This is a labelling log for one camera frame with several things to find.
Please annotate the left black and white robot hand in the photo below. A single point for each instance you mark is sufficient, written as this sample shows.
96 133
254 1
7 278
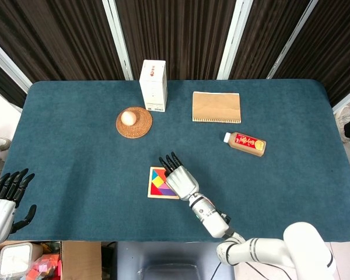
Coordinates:
0 213

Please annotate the purple tangram parallelogram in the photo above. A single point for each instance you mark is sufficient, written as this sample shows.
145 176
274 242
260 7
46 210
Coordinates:
167 192

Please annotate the brown cardboard box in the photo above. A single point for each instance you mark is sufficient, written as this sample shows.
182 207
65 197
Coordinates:
81 261

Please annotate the brown drink bottle red label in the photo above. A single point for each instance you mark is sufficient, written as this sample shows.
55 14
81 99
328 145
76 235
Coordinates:
246 144

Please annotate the white sneaker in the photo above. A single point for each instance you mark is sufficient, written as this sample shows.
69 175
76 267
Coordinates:
0 142
342 118

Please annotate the brown spiral notebook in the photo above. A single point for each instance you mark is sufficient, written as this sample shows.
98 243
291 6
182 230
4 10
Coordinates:
216 106

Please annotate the round woven rattan coaster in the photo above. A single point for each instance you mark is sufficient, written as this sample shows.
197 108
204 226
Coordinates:
141 128

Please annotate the egg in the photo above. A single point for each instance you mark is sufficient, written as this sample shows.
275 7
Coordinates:
128 118

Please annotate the white partition post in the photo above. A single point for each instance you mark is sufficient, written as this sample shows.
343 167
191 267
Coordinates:
347 99
291 41
8 62
233 41
119 41

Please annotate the colourful wooden tangram puzzle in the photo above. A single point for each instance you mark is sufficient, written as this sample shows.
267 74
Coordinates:
157 197

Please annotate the red tangram triangle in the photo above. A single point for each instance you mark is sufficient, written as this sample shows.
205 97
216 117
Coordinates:
155 190

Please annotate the blue tangram triangle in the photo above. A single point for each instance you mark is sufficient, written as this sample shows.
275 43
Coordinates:
154 174

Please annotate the yellow tangram square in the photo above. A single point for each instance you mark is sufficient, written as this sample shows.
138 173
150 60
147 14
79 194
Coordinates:
157 182

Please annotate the white lidded container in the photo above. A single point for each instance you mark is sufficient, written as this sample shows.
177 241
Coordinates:
14 259

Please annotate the tall white cardboard box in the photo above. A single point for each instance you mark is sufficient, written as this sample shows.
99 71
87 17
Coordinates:
153 87

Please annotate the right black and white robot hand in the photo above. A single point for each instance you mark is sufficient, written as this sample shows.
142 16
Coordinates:
182 182

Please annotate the teal velvet tablecloth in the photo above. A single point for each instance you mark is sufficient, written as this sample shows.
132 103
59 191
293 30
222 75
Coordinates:
76 160

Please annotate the pink tangram triangle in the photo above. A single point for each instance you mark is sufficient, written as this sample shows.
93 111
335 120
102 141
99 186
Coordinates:
164 185

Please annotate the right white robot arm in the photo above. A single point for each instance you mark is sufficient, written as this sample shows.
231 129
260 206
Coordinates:
211 217

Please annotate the orange tangram triangle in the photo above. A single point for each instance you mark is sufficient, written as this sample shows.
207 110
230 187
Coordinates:
160 171

